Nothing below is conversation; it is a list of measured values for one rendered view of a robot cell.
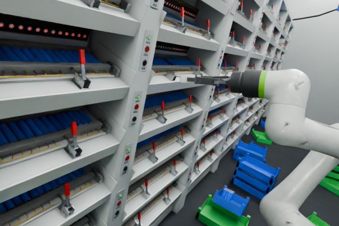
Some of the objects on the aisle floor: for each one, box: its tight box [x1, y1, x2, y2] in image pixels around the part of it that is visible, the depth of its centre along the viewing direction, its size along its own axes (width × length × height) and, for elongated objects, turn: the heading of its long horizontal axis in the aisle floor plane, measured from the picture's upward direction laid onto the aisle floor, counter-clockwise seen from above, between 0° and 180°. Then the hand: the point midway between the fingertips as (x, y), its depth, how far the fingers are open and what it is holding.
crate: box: [212, 185, 250, 217], centre depth 166 cm, size 30×20×8 cm
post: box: [172, 0, 241, 214], centre depth 140 cm, size 20×9×174 cm, turn 21°
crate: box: [195, 194, 251, 226], centre depth 153 cm, size 30×20×8 cm
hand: (189, 78), depth 90 cm, fingers open, 3 cm apart
